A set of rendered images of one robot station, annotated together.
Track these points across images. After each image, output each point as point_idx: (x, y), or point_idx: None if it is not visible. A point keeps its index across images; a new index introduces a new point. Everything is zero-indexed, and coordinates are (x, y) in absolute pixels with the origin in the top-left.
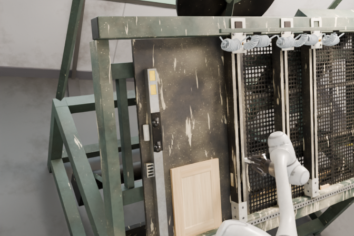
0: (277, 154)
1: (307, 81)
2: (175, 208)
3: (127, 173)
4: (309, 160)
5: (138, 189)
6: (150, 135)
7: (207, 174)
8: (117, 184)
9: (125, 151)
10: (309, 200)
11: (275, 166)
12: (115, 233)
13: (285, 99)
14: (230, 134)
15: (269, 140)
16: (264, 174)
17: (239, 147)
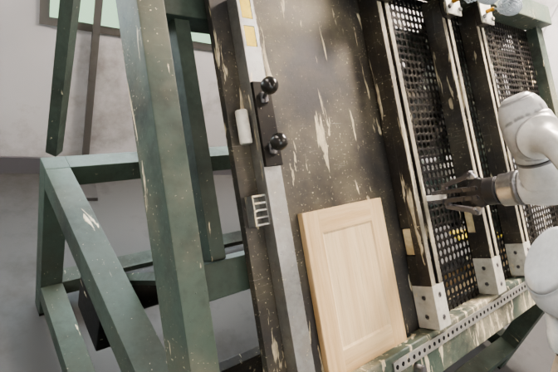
0: (539, 126)
1: (483, 79)
2: (318, 301)
3: (208, 224)
4: (510, 210)
5: (235, 263)
6: (253, 134)
7: (367, 228)
8: (191, 235)
9: (199, 174)
10: (525, 283)
11: (550, 144)
12: (194, 369)
13: (462, 99)
14: (393, 150)
15: (507, 110)
16: (478, 210)
17: (414, 174)
